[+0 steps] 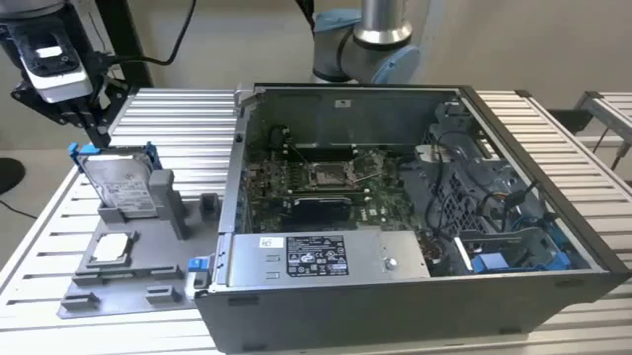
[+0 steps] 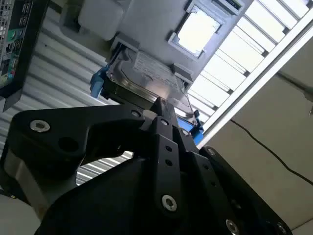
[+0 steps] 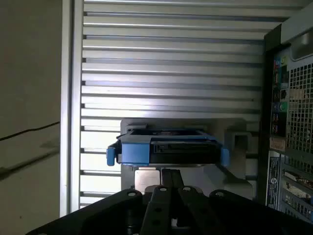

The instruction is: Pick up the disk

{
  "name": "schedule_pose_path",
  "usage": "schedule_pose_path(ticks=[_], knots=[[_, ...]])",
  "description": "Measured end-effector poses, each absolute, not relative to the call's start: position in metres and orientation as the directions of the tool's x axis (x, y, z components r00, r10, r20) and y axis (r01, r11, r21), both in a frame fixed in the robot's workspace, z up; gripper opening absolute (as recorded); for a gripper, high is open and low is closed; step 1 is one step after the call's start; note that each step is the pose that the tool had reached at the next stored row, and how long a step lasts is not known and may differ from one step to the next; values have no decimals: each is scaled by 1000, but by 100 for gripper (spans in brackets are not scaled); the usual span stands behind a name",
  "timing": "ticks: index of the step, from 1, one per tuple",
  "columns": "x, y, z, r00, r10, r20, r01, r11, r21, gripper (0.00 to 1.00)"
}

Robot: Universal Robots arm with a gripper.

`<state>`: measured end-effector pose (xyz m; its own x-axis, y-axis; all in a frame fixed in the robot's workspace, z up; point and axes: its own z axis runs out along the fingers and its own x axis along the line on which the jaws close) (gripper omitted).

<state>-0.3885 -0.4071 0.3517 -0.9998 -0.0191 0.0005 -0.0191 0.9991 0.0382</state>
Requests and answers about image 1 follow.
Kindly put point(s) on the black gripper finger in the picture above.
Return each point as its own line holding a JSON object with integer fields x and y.
{"x": 99, "y": 129}
{"x": 44, "y": 105}

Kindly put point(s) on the hard disk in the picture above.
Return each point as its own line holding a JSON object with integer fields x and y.
{"x": 118, "y": 181}

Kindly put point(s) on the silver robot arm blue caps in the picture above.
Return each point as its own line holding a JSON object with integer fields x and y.
{"x": 382, "y": 22}

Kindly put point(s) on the grey metal disk bay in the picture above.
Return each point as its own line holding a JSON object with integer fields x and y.
{"x": 459, "y": 207}

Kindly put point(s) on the blue disk carrier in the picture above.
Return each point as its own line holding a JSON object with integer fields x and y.
{"x": 489, "y": 264}

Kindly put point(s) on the black pole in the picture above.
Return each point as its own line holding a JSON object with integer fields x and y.
{"x": 133, "y": 37}

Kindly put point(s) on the black round chair base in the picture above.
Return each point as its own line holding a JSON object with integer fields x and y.
{"x": 10, "y": 175}

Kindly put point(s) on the silver CPU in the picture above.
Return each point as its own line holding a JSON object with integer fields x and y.
{"x": 112, "y": 248}

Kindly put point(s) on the grey parts rack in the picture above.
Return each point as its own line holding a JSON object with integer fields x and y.
{"x": 149, "y": 255}

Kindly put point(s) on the thin metal locking lever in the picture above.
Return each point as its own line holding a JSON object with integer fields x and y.
{"x": 301, "y": 153}

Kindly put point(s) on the blue case latch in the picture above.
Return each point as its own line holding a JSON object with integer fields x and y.
{"x": 197, "y": 266}

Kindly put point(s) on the black RAM slot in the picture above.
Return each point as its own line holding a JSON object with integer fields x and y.
{"x": 321, "y": 151}
{"x": 326, "y": 191}

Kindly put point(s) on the silver power supply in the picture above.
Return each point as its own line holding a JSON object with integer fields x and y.
{"x": 246, "y": 259}

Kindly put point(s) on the CPU socket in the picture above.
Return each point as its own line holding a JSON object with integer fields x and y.
{"x": 328, "y": 175}

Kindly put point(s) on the green motherboard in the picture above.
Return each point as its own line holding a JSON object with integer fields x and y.
{"x": 385, "y": 192}

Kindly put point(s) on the black PC case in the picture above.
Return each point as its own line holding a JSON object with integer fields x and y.
{"x": 370, "y": 318}

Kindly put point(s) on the aluminium frame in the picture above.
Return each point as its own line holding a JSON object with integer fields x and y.
{"x": 604, "y": 111}

